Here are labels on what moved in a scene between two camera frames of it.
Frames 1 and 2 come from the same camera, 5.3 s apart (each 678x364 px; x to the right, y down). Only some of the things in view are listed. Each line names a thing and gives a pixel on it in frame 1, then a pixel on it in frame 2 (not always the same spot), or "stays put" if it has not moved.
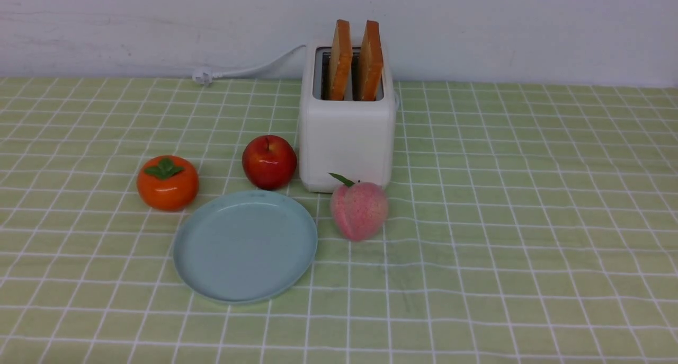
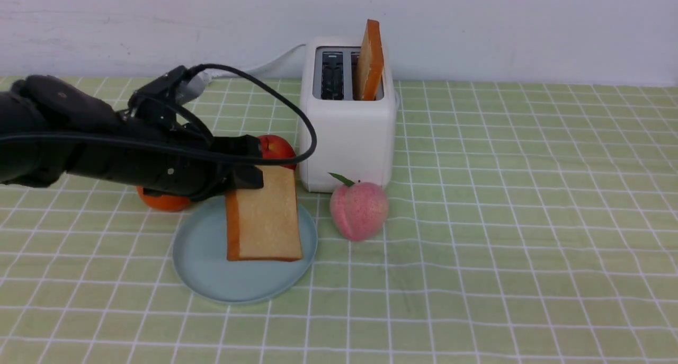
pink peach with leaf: x=359 y=210 stays put
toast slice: x=341 y=61 to x=263 y=224
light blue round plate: x=244 y=246 stays put
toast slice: x=372 y=62 stays put
